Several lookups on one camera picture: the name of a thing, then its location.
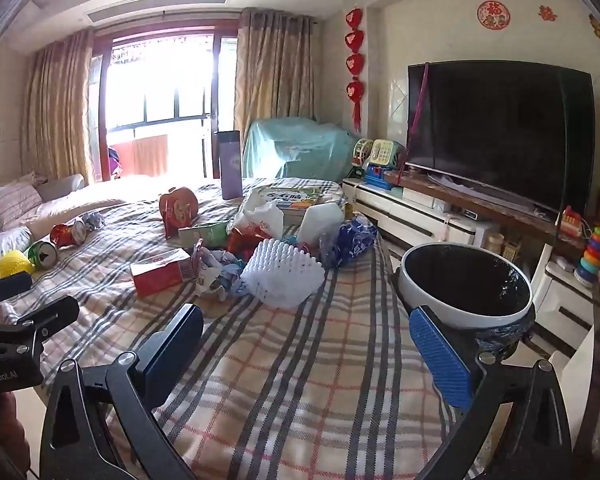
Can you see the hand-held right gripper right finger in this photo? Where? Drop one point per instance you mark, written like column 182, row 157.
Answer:
column 440, row 360

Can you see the black flat television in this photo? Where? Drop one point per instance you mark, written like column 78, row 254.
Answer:
column 500, row 130

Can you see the grey cushion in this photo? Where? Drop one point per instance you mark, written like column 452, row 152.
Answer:
column 60, row 187

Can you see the orange hanging cloth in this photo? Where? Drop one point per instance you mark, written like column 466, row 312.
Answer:
column 150, row 155

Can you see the round red wall sticker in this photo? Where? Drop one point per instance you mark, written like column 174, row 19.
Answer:
column 492, row 14

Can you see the red drink carton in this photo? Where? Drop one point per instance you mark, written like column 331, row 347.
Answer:
column 160, row 270

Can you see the red toy telephone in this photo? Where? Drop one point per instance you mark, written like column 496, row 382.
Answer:
column 572, row 220

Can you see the purple thermos bottle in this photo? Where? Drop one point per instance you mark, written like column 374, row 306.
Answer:
column 230, row 165

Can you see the teal cloth covered furniture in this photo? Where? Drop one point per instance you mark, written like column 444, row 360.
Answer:
column 300, row 150

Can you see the green drink carton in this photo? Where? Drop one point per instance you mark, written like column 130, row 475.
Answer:
column 202, row 235

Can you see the white bin with black bag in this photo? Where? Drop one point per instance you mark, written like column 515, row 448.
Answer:
column 430, row 305

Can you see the red apple shaped gift box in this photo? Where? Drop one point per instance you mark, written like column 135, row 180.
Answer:
column 178, row 207

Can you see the red drink can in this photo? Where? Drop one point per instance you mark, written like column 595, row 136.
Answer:
column 65, row 234

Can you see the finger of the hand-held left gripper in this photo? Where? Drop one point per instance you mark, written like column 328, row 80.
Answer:
column 35, row 320
column 7, row 285

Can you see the balcony glass door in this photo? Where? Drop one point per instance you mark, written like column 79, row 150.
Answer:
column 155, row 90

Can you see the green and yellow toy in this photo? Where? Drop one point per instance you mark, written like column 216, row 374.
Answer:
column 362, row 152

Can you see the white television cabinet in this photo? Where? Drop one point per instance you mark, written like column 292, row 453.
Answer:
column 420, row 220

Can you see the yellow foam net ball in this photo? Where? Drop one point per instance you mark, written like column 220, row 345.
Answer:
column 12, row 265

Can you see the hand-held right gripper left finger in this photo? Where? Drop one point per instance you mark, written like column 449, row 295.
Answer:
column 172, row 360

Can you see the clear plastic jar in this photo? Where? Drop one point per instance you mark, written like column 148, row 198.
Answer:
column 492, row 243

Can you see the white plastic bag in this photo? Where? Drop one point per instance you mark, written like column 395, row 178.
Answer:
column 257, row 215

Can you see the white pillow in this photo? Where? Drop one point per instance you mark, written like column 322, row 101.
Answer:
column 2, row 245

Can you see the crumpled colourful wrapper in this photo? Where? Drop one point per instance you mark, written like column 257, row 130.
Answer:
column 215, row 272

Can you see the blue plastic bag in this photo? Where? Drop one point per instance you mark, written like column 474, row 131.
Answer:
column 350, row 240

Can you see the beige patterned curtain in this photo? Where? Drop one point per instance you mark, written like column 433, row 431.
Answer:
column 275, row 70
column 55, row 110

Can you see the rainbow stacking rings toy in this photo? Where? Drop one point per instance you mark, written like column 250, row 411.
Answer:
column 594, row 255

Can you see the small red wall sticker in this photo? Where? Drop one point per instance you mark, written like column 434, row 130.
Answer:
column 546, row 13

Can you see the toy cash register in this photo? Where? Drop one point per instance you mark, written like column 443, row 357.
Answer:
column 382, row 160

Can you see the crumpled silver foil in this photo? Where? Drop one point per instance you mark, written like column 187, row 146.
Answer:
column 92, row 220

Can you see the white plastic bottle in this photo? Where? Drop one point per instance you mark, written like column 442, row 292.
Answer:
column 320, row 222

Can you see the brown wooden board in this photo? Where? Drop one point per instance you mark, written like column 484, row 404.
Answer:
column 480, row 205

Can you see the yellow and red wall sticker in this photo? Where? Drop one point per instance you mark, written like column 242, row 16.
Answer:
column 599, row 27

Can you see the pink striped pillow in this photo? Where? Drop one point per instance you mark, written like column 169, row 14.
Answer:
column 10, row 205

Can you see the red hanging knot decoration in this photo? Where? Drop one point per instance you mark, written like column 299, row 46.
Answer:
column 355, row 60

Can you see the green drink can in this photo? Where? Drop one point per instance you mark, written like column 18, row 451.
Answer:
column 42, row 252

